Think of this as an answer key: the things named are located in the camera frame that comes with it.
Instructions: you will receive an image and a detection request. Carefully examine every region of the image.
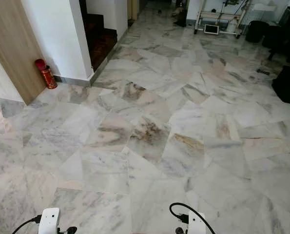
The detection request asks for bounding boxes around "black bag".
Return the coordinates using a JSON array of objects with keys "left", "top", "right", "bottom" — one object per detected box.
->
[{"left": 271, "top": 65, "right": 290, "bottom": 108}]

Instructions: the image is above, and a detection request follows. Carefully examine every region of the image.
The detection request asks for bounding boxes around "dark wooden staircase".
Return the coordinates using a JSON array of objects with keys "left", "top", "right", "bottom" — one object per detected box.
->
[{"left": 79, "top": 0, "right": 118, "bottom": 71}]

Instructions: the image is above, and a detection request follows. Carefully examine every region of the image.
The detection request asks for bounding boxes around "light wooden panel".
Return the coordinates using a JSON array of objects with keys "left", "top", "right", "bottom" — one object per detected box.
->
[{"left": 0, "top": 0, "right": 48, "bottom": 105}]

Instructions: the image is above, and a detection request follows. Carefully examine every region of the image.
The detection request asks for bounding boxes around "white framed tablet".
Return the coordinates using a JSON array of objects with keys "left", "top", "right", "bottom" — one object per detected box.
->
[{"left": 203, "top": 24, "right": 219, "bottom": 35}]

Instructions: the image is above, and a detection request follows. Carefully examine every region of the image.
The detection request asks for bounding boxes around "white plastic jug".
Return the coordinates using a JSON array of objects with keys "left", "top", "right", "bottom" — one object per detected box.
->
[{"left": 225, "top": 17, "right": 238, "bottom": 34}]

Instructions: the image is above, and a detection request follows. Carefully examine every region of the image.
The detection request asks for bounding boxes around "black round bin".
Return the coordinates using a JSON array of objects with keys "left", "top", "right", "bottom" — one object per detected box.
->
[{"left": 246, "top": 20, "right": 270, "bottom": 43}]

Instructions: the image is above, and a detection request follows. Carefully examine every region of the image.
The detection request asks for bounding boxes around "white wheeled rack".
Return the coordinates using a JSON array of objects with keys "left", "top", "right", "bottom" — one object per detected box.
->
[{"left": 193, "top": 0, "right": 252, "bottom": 39}]

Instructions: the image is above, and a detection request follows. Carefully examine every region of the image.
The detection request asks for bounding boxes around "black furniture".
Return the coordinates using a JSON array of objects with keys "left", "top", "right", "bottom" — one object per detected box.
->
[{"left": 262, "top": 6, "right": 290, "bottom": 61}]

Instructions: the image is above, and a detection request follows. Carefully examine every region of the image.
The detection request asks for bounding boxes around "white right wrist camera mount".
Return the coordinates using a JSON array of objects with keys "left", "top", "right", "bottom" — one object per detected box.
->
[{"left": 187, "top": 212, "right": 206, "bottom": 234}]

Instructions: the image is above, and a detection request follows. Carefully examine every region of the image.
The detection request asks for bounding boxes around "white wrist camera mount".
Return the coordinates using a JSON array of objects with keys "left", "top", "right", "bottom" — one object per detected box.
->
[
  {"left": 39, "top": 208, "right": 60, "bottom": 234},
  {"left": 187, "top": 212, "right": 206, "bottom": 234}
]

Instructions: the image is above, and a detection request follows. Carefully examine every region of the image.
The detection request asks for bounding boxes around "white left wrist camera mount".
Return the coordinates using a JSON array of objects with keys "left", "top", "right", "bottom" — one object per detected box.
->
[{"left": 39, "top": 208, "right": 60, "bottom": 234}]

